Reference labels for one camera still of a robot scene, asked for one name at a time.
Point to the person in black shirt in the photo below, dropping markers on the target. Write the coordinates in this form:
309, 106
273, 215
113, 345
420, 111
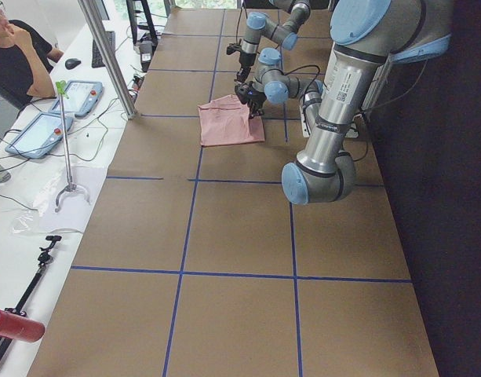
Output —
25, 62

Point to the metal reacher grabber tool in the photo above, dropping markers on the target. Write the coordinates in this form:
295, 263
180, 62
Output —
70, 187

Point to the near teach pendant tablet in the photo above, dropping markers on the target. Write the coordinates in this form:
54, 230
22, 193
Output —
38, 138

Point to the pink Snoopy t-shirt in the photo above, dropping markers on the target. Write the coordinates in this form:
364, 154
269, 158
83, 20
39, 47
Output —
225, 121

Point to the red cylinder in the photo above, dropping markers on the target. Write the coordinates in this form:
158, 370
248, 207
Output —
16, 327

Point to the black computer mouse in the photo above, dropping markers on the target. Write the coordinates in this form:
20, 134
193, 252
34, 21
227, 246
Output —
72, 63

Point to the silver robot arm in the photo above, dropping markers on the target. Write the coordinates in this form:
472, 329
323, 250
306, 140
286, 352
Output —
260, 25
366, 35

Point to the teach pendant tablet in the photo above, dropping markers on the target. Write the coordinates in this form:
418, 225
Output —
80, 97
38, 138

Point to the far teach pendant tablet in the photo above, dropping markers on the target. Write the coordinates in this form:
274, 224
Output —
80, 97

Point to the aluminium frame post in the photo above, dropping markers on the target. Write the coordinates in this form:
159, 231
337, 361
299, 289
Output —
96, 26

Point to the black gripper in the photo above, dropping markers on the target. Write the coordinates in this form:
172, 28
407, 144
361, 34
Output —
253, 99
245, 59

